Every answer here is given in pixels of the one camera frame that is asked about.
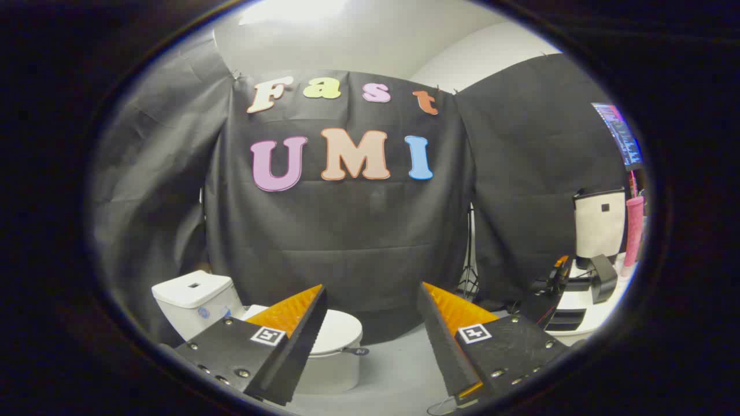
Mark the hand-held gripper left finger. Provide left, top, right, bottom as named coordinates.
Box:
left=173, top=284, right=328, bottom=406

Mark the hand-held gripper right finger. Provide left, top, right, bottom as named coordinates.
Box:
left=417, top=282, right=570, bottom=406

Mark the white toilet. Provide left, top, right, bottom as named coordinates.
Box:
left=151, top=270, right=363, bottom=395

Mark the black tripod stand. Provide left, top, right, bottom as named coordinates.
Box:
left=457, top=202, right=480, bottom=301

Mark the black orange handheld device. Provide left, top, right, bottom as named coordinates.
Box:
left=520, top=254, right=573, bottom=330

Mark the black backdrop cloth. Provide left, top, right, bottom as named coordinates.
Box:
left=90, top=29, right=631, bottom=347

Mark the black curved holder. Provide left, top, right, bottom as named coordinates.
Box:
left=590, top=254, right=618, bottom=304

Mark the pink bottle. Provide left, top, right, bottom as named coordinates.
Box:
left=621, top=195, right=644, bottom=278

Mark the computer monitor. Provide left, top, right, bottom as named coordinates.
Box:
left=591, top=102, right=643, bottom=171

